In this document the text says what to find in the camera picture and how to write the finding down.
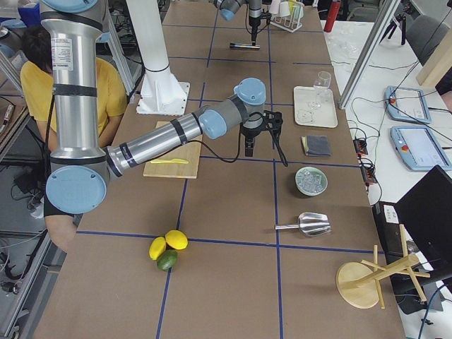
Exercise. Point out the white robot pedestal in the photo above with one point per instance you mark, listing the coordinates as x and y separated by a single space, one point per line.
161 92

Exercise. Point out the upper teach pendant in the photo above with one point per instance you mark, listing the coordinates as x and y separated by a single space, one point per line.
407 104

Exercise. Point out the white cup rack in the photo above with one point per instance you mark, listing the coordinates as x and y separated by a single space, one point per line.
286 15

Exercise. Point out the green lime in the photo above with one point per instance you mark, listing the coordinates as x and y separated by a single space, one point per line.
167 260

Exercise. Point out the green bowl of ice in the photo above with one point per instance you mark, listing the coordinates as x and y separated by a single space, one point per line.
311 181

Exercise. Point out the cream bear tray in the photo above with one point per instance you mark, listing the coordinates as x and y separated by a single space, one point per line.
314 110

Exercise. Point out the teach pendant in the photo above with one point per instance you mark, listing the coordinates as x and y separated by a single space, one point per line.
418 148
407 104

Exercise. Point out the person in yellow shirt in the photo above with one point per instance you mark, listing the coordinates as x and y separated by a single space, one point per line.
37 81

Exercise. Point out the whole yellow lemon upper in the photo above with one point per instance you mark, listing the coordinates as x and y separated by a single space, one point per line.
176 239

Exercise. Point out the grey yellow folded cloth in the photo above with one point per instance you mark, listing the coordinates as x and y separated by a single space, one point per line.
317 146

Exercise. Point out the clear wine glass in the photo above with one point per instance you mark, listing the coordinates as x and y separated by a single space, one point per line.
321 84

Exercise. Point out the bamboo cutting board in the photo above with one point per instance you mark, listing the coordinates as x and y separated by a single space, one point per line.
191 152

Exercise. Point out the whole yellow lemon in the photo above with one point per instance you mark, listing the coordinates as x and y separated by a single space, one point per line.
157 248
176 239

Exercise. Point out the black laptop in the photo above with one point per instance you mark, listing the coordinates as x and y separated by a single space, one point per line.
425 212

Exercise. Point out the whole yellow lemon lower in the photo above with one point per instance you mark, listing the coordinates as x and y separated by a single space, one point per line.
157 248

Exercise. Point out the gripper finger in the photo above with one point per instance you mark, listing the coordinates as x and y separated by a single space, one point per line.
254 33
249 147

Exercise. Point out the black usb hub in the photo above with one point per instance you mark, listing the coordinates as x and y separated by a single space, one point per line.
360 147

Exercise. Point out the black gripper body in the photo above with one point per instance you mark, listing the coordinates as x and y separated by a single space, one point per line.
253 20
250 133

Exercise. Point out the yellow plastic knife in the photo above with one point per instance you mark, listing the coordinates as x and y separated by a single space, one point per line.
169 161

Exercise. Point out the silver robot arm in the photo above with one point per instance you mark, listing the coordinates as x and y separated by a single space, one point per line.
229 8
84 112

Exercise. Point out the aluminium frame post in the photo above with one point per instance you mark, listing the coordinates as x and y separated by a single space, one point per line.
383 19

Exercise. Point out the steel ice scoop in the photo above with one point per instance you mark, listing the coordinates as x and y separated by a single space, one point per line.
309 224

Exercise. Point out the lower teach pendant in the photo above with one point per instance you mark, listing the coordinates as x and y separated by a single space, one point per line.
418 148

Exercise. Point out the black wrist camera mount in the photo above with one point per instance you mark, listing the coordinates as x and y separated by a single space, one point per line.
273 122

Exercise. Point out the red water bottle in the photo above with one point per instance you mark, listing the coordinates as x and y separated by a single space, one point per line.
332 15

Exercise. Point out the wooden cup tree stand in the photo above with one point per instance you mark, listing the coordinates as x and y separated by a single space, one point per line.
359 282

